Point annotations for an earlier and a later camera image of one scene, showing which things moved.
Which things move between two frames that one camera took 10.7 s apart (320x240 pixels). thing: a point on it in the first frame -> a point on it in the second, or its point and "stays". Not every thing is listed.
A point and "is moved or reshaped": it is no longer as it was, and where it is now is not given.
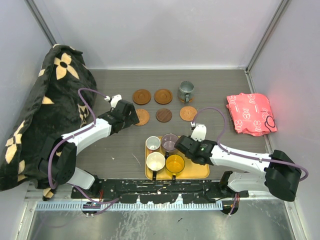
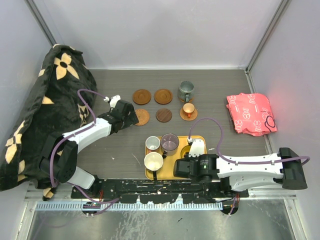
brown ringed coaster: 141,96 stays
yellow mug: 175,163 is moved or reshaped
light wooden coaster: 190,100 stays
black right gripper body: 191,157 -> 188,158
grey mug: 186,88 stays
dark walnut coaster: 163,115 stays
